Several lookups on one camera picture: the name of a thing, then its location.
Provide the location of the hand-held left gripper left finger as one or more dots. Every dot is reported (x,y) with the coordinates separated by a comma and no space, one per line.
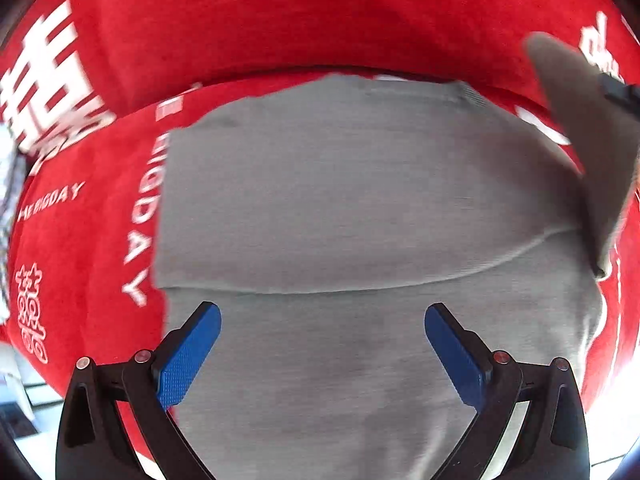
(187,355)

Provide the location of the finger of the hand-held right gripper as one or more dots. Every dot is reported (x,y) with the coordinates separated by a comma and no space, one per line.
(622,92)

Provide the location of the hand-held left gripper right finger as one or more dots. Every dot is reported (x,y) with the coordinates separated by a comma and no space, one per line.
(457,355)

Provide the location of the grey small garment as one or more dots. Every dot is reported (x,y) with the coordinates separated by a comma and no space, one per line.
(350,200)

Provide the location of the white patterned cloth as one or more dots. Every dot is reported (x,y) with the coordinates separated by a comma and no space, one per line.
(7,200)

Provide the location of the red printed sofa cover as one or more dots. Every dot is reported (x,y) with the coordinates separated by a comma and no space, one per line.
(300,20)

